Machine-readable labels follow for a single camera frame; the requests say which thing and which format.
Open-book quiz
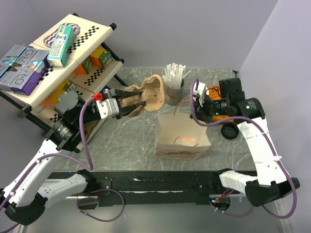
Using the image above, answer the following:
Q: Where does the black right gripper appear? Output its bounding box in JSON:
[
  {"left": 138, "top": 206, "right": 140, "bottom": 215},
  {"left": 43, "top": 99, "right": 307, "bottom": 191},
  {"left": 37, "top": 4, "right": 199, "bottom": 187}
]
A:
[{"left": 190, "top": 92, "right": 229, "bottom": 124}]

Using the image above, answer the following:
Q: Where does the cardboard cup carrier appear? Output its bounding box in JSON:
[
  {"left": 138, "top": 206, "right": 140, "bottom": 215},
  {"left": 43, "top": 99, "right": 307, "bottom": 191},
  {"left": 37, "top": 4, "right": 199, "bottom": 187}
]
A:
[{"left": 122, "top": 74, "right": 172, "bottom": 117}]

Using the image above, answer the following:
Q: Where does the brown paper takeout bag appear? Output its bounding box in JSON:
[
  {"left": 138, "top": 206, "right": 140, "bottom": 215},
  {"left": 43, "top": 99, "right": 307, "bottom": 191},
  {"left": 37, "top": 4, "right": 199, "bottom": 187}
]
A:
[{"left": 155, "top": 113, "right": 211, "bottom": 160}]

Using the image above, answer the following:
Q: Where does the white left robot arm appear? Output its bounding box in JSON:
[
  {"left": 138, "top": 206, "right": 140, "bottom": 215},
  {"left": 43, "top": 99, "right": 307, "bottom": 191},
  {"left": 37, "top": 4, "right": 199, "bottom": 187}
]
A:
[{"left": 0, "top": 89, "right": 146, "bottom": 226}]

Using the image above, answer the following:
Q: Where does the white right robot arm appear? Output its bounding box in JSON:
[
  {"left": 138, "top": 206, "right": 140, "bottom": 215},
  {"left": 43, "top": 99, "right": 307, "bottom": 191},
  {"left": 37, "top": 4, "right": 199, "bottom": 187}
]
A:
[{"left": 192, "top": 78, "right": 300, "bottom": 207}]

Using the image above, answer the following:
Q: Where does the orange potato chips bag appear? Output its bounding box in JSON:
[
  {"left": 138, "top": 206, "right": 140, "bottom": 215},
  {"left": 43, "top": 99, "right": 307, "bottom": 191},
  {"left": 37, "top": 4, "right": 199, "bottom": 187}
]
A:
[{"left": 206, "top": 84, "right": 236, "bottom": 123}]

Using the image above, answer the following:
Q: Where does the grey straw holder cup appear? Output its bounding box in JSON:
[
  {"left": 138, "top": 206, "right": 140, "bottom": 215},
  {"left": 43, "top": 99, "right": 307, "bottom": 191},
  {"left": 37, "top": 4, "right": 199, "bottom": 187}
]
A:
[{"left": 166, "top": 80, "right": 185, "bottom": 106}]

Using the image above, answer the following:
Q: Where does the orange green box upper right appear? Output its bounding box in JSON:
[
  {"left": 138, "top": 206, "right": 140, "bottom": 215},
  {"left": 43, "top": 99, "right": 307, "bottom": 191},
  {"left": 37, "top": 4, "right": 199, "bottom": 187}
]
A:
[{"left": 90, "top": 46, "right": 112, "bottom": 69}]

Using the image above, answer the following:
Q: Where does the orange green box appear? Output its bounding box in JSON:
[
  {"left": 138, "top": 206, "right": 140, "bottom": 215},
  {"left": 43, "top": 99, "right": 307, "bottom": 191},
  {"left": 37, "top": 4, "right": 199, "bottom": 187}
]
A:
[
  {"left": 90, "top": 46, "right": 112, "bottom": 69},
  {"left": 72, "top": 56, "right": 93, "bottom": 74},
  {"left": 41, "top": 79, "right": 76, "bottom": 109}
]

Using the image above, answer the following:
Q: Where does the cream tiered display shelf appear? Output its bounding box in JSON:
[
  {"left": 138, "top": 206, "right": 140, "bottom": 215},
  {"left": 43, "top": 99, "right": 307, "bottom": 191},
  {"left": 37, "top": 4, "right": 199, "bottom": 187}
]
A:
[{"left": 0, "top": 14, "right": 127, "bottom": 133}]

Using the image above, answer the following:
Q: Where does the white wrapped straws bundle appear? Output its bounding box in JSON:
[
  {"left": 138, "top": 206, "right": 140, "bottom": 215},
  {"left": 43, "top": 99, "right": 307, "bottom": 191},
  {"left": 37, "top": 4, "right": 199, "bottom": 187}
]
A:
[{"left": 162, "top": 63, "right": 190, "bottom": 89}]

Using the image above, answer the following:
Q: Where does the orange green box upper left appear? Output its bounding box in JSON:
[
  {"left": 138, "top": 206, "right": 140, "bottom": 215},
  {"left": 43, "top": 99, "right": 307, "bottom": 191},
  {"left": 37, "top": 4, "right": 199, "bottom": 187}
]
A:
[{"left": 72, "top": 56, "right": 93, "bottom": 74}]

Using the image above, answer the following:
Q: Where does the orange green box lower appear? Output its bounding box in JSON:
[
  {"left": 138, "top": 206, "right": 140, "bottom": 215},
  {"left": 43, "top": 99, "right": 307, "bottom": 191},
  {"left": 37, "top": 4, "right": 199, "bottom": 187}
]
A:
[{"left": 41, "top": 79, "right": 76, "bottom": 109}]

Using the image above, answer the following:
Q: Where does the teal product box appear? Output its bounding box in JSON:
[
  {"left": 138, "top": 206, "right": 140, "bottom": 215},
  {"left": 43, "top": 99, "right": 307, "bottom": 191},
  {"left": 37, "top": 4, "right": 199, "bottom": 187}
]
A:
[{"left": 47, "top": 24, "right": 74, "bottom": 67}]

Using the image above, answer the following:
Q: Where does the purple wavy pouch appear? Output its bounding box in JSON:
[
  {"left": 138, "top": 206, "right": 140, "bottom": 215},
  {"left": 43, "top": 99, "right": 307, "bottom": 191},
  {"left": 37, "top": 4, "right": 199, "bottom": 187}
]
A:
[{"left": 42, "top": 22, "right": 81, "bottom": 48}]

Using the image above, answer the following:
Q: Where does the purple R+O box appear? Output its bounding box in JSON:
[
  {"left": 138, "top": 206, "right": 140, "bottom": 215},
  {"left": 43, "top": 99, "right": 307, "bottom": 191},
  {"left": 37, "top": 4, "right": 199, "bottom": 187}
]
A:
[{"left": 9, "top": 50, "right": 50, "bottom": 96}]

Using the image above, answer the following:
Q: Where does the silver R+O box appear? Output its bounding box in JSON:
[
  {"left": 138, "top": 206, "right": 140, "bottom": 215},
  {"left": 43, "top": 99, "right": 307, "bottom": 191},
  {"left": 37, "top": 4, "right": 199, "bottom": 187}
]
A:
[{"left": 0, "top": 45, "right": 27, "bottom": 91}]

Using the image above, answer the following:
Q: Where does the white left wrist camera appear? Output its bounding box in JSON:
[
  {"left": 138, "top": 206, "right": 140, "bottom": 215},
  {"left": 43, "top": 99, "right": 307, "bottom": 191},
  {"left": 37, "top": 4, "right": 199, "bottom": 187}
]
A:
[{"left": 92, "top": 93, "right": 119, "bottom": 119}]

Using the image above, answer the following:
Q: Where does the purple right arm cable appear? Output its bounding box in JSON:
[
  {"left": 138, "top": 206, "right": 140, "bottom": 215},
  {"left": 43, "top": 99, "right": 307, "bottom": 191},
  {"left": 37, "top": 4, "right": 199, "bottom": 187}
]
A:
[{"left": 190, "top": 78, "right": 298, "bottom": 219}]

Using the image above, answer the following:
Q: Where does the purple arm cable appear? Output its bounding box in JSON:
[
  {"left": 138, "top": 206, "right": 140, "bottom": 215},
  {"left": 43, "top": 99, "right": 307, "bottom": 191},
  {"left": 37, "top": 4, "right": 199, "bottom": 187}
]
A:
[
  {"left": 0, "top": 97, "right": 125, "bottom": 233},
  {"left": 190, "top": 78, "right": 298, "bottom": 219}
]

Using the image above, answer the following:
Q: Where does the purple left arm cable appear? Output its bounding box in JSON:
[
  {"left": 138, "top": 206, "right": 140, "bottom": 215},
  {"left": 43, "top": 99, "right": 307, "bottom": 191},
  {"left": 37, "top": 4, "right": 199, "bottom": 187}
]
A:
[{"left": 0, "top": 97, "right": 125, "bottom": 233}]

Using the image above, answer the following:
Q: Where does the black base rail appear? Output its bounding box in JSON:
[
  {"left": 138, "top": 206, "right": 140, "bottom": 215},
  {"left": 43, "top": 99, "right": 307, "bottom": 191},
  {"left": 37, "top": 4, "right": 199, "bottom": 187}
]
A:
[{"left": 46, "top": 169, "right": 258, "bottom": 207}]

